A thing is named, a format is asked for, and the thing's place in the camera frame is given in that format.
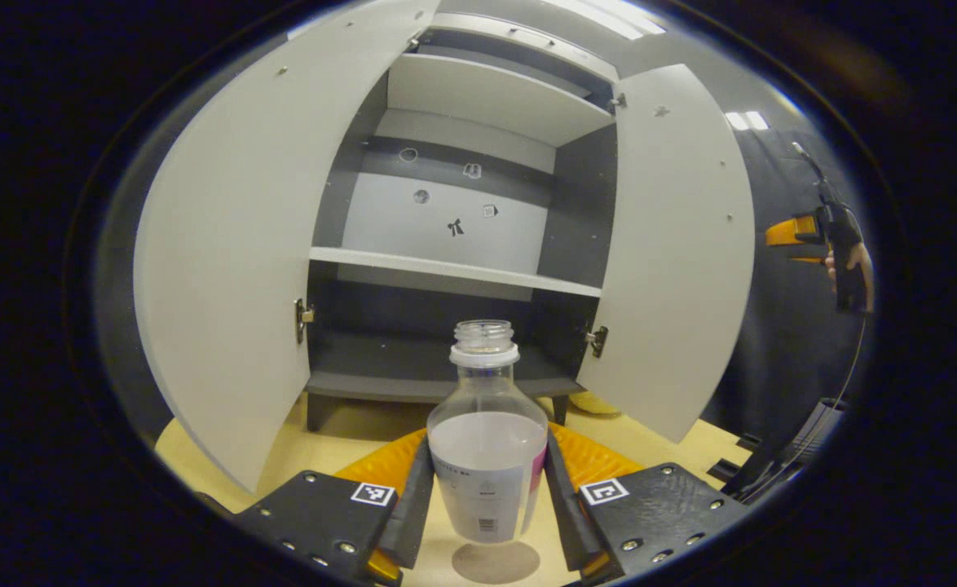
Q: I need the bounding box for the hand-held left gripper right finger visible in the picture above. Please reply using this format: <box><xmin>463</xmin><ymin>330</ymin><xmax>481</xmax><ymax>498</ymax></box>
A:
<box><xmin>544</xmin><ymin>421</ymin><xmax>750</xmax><ymax>586</ymax></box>

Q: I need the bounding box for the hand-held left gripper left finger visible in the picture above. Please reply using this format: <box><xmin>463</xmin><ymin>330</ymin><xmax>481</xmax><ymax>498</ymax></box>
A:
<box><xmin>232</xmin><ymin>428</ymin><xmax>436</xmax><ymax>586</ymax></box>

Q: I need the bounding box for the clear plastic bottle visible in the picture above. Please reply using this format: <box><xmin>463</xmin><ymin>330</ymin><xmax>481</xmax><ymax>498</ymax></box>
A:
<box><xmin>427</xmin><ymin>320</ymin><xmax>549</xmax><ymax>545</ymax></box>

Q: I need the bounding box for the grey cabinet door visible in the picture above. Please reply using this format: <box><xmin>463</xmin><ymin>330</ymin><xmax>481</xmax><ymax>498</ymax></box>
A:
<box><xmin>134</xmin><ymin>0</ymin><xmax>443</xmax><ymax>495</ymax></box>
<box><xmin>576</xmin><ymin>64</ymin><xmax>756</xmax><ymax>445</ymax></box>

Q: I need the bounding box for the pale yellow round object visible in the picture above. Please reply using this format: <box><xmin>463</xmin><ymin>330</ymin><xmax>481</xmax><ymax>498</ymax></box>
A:
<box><xmin>568</xmin><ymin>391</ymin><xmax>622</xmax><ymax>417</ymax></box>

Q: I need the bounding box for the dark ribbed bin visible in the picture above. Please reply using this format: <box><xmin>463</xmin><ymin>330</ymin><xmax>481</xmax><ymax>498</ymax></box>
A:
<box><xmin>788</xmin><ymin>398</ymin><xmax>848</xmax><ymax>461</ymax></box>

